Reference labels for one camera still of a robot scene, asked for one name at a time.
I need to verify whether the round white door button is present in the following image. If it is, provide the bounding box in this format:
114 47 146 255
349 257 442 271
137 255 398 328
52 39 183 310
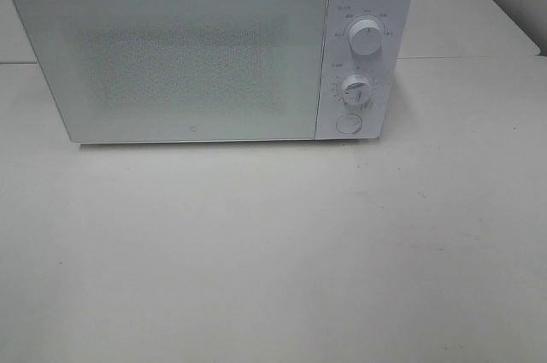
336 114 362 135

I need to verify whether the white timer knob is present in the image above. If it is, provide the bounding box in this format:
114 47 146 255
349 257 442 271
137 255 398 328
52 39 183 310
338 74 373 107

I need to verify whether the white microwave door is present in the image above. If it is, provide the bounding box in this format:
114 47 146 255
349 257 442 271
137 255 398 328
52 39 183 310
14 0 326 143

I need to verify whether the white upper power knob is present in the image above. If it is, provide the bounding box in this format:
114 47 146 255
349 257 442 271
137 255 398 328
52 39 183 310
348 17 384 56

